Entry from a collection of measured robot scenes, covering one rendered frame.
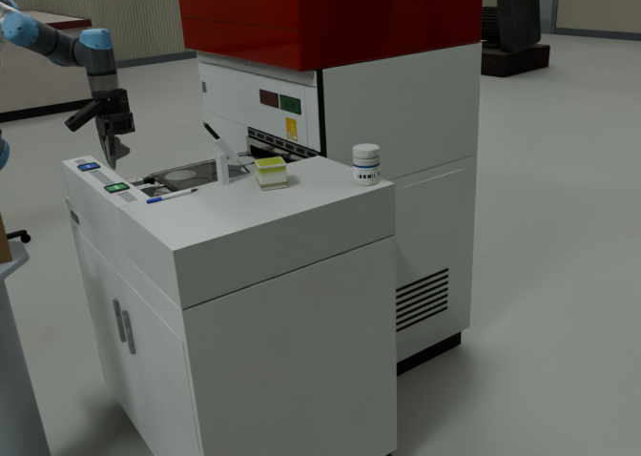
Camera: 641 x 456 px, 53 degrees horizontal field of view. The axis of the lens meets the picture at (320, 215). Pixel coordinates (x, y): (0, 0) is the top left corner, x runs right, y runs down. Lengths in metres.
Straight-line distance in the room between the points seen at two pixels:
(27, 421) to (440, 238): 1.48
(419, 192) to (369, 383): 0.71
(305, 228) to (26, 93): 6.51
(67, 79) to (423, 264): 6.11
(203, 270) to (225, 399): 0.35
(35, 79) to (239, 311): 6.52
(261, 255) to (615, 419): 1.48
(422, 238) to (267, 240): 0.96
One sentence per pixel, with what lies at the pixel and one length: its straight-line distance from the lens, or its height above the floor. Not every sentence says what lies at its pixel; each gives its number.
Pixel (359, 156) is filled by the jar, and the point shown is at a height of 1.04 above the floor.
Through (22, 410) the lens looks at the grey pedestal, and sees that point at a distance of 2.11.
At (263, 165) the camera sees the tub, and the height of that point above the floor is 1.03.
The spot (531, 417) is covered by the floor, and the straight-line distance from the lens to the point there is 2.46.
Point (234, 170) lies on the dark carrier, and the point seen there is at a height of 0.90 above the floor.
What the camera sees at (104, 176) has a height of 0.96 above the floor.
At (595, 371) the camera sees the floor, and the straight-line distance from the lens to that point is 2.74.
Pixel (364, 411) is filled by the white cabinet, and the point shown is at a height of 0.29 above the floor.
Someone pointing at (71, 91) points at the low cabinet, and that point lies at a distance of 7.98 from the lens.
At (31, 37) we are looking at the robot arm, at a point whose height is 1.38.
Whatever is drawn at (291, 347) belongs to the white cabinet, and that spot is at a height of 0.61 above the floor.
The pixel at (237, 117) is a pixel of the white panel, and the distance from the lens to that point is 2.39.
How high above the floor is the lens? 1.53
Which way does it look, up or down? 22 degrees down
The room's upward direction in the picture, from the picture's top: 3 degrees counter-clockwise
